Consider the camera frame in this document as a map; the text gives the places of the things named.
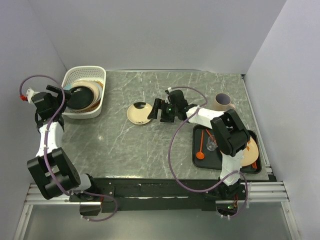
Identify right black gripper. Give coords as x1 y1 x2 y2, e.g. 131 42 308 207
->
148 98 179 123

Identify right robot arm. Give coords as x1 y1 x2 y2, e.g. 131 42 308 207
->
148 87 250 199

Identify tan oval plate on tray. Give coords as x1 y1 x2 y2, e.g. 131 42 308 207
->
241 136 259 167

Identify cream plate with blue leaves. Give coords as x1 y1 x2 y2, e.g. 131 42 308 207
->
63 80 103 90

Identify white perforated plastic bin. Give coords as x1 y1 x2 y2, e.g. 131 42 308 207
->
61 65 107 119

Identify orange plastic spoon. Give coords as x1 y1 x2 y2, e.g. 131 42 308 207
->
196 130 205 160

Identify glossy black round plate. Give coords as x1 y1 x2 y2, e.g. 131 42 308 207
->
67 86 94 110

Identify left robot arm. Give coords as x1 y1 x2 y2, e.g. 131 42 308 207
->
26 85 100 201

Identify black plastic tray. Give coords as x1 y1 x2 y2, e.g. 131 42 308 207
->
192 124 262 174

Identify pink mug purple inside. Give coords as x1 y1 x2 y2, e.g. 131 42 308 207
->
213 93 236 112

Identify yellow round plate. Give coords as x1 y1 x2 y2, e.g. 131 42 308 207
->
73 79 103 111

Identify clear plastic cup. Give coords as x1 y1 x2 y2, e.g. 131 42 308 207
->
206 135 218 152

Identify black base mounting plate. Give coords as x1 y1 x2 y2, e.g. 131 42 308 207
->
69 178 246 216

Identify aluminium rail frame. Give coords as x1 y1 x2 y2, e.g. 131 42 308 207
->
13 162 301 240

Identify cream plate with black patch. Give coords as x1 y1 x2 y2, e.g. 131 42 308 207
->
126 101 153 125

